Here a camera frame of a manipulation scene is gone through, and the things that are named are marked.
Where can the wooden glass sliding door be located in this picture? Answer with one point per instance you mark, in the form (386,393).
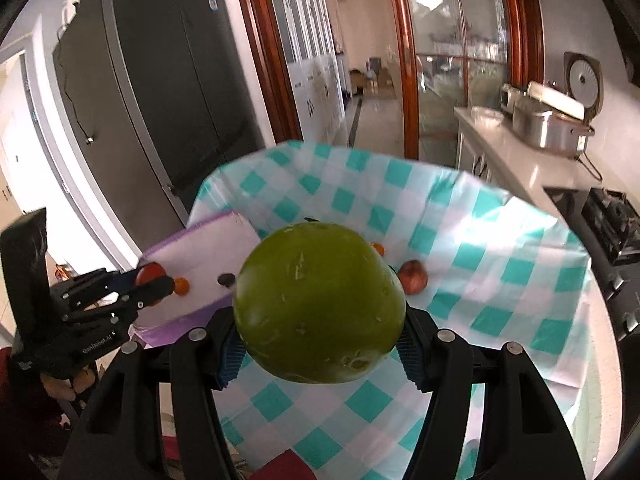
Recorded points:
(402,60)

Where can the black range hood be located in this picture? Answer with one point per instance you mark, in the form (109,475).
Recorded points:
(620,20)

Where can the white kitchen counter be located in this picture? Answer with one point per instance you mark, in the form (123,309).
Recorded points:
(520,160)

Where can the person's left hand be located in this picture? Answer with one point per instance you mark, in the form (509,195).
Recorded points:
(67,386)

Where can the white wall cabinets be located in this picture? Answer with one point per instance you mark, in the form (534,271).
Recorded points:
(310,60)

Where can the teal checked tablecloth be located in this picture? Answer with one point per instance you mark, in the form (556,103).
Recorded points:
(350,195)

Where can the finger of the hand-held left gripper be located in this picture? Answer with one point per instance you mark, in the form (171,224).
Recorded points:
(125,280)
(157,290)

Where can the red apple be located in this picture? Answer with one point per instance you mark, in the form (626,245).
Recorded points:
(414,277)

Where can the black gas stove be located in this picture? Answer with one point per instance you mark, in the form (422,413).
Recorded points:
(610,225)

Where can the open rice cooker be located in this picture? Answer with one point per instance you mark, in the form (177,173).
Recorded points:
(582,80)

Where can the orange tangerine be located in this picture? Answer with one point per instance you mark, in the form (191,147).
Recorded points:
(182,286)
(378,248)

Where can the person's left forearm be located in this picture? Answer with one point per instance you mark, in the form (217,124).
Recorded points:
(25,410)

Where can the dark grey refrigerator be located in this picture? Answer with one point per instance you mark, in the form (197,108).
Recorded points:
(160,85)

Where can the silver toaster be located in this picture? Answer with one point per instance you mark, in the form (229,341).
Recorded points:
(510,99)

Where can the metal pot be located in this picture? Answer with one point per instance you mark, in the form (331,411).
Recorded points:
(545,130)

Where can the person's red clothing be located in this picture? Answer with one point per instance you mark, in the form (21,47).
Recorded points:
(282,467)

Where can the red tomato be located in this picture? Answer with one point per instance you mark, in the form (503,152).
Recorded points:
(150,272)

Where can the large dark green citrus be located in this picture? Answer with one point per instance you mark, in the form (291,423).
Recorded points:
(320,305)

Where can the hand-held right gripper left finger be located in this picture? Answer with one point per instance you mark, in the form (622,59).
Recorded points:
(231,360)

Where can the white box with purple rim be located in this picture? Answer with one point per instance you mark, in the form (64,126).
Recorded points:
(210,250)

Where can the dark brown round fruit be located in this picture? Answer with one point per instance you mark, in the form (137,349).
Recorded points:
(227,280)

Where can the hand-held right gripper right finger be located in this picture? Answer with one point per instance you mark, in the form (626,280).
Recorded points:
(411,362)

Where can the wooden door frame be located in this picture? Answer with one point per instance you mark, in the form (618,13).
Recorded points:
(265,60)

